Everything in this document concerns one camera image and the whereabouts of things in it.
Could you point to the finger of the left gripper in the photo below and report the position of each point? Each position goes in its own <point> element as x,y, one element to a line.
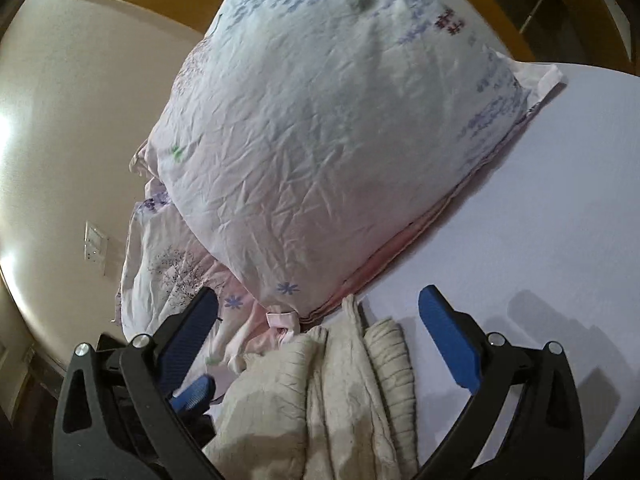
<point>195,398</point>

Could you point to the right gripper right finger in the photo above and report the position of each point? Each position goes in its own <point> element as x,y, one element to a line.
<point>545,438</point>

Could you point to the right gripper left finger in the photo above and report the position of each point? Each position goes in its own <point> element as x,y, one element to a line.
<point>114,419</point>

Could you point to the cream cable-knit sweater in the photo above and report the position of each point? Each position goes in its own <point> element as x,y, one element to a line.
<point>337,402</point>

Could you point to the pink pillow with tree print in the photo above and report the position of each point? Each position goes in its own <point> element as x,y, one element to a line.
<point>165,267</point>

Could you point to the lavender bed sheet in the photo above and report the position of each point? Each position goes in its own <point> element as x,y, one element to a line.
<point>542,246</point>

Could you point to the pink floral pillow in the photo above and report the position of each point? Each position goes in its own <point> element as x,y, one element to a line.
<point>305,150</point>

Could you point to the white wall switch panel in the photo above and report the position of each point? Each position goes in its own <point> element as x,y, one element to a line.
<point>95,247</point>

